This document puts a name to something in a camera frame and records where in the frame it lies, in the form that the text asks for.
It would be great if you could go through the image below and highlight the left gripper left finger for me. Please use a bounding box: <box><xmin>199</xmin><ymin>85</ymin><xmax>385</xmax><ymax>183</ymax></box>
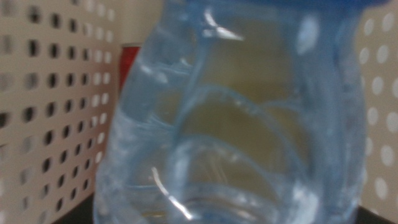
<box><xmin>52</xmin><ymin>192</ymin><xmax>96</xmax><ymax>224</ymax></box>

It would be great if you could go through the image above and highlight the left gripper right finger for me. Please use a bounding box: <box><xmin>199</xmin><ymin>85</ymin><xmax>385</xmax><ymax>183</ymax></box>
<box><xmin>356</xmin><ymin>207</ymin><xmax>398</xmax><ymax>224</ymax></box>

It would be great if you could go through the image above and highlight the red soda can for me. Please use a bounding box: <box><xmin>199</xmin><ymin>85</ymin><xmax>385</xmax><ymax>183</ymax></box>
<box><xmin>119</xmin><ymin>45</ymin><xmax>142</xmax><ymax>94</ymax></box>

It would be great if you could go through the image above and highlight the clear water bottle blue cap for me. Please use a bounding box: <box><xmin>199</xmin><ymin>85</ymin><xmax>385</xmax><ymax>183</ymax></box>
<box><xmin>93</xmin><ymin>0</ymin><xmax>389</xmax><ymax>224</ymax></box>

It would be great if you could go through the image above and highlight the white perforated plastic basket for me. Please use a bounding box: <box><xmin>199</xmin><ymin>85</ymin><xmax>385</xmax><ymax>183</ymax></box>
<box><xmin>0</xmin><ymin>0</ymin><xmax>398</xmax><ymax>224</ymax></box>

